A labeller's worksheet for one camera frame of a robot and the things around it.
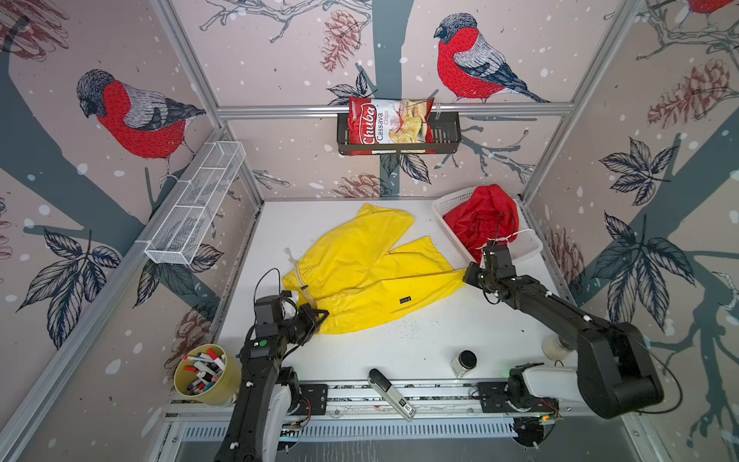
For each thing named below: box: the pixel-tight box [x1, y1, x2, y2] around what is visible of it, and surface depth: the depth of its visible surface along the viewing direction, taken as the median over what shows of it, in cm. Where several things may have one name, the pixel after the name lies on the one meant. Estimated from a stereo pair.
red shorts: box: [442, 183, 520, 264], surface depth 101 cm
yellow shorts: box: [281, 204, 466, 334], surface depth 98 cm
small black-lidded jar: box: [450, 350, 478, 379], surface depth 73 cm
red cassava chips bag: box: [347, 97, 436, 156], surface depth 90 cm
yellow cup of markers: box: [173, 343, 244, 407], surface depth 69 cm
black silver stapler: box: [367, 367, 417, 422], surface depth 73 cm
